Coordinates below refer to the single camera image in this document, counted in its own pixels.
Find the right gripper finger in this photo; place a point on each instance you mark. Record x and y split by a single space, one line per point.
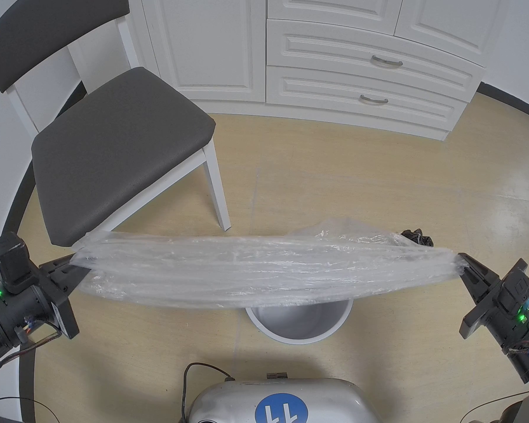
474 291
480 269

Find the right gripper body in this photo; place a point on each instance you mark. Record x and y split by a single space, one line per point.
485 311

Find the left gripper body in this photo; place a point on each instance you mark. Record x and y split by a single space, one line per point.
39 306

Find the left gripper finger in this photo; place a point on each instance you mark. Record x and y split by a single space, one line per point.
70 282
57 266

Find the clear plastic bag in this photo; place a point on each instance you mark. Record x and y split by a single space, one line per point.
247 267

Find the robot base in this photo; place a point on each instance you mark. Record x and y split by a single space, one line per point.
282 401

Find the crumpled black plastic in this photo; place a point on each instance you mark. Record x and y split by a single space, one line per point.
421 237

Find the white trash bin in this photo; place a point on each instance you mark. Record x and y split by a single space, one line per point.
299 324

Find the white chair dark grey seat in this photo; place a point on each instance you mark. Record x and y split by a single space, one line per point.
114 148

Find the white wardrobe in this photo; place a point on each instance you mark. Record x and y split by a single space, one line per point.
335 82

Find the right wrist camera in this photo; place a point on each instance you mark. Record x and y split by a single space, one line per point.
515 291

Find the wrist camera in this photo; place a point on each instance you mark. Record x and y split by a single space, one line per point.
515 291
13 258

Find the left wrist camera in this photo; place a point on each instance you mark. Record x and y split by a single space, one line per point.
13 258

